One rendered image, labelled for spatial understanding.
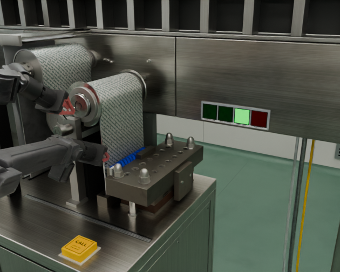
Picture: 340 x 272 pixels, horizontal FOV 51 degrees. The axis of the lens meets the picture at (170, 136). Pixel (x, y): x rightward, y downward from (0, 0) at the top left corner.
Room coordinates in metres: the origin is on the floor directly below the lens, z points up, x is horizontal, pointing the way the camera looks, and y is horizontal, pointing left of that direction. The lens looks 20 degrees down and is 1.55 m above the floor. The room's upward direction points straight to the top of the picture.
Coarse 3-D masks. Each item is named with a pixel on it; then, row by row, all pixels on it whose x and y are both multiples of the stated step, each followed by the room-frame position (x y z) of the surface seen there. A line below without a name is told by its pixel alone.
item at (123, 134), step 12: (132, 108) 1.23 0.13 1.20; (108, 120) 1.11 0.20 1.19; (120, 120) 1.17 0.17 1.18; (132, 120) 1.23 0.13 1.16; (108, 132) 1.11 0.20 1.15; (120, 132) 1.16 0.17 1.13; (132, 132) 1.22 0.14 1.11; (108, 144) 1.11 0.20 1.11; (120, 144) 1.16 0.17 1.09; (132, 144) 1.22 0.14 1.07; (120, 156) 1.16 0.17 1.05
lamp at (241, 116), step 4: (236, 108) 1.19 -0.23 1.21; (236, 112) 1.18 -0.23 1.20; (240, 112) 1.18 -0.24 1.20; (244, 112) 1.17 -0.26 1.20; (248, 112) 1.16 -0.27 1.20; (236, 116) 1.18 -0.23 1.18; (240, 116) 1.18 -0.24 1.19; (244, 116) 1.17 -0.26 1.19; (248, 116) 1.16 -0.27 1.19; (236, 120) 1.18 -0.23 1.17; (240, 120) 1.18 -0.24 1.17; (244, 120) 1.17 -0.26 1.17; (248, 120) 1.16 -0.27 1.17
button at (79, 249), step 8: (72, 240) 0.85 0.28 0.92; (80, 240) 0.85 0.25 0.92; (88, 240) 0.85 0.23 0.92; (64, 248) 0.81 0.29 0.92; (72, 248) 0.81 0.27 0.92; (80, 248) 0.81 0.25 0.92; (88, 248) 0.81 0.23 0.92; (96, 248) 0.83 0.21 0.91; (72, 256) 0.79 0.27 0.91; (80, 256) 0.78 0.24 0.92
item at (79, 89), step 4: (140, 84) 1.30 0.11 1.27; (76, 88) 1.11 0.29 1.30; (80, 88) 1.10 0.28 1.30; (84, 88) 1.10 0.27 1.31; (72, 92) 1.12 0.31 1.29; (76, 92) 1.11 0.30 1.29; (80, 92) 1.10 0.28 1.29; (84, 92) 1.09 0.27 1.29; (88, 92) 1.08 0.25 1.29; (88, 96) 1.09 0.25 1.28; (92, 96) 1.08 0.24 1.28; (92, 100) 1.08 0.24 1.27; (92, 104) 1.08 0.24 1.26; (96, 104) 1.08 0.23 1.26; (92, 108) 1.08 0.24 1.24; (96, 108) 1.08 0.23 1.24; (92, 112) 1.08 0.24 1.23; (96, 112) 1.08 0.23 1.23; (76, 116) 1.12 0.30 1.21; (88, 116) 1.09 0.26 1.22; (92, 116) 1.08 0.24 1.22; (80, 120) 1.11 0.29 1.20; (84, 120) 1.10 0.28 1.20; (88, 120) 1.09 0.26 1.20
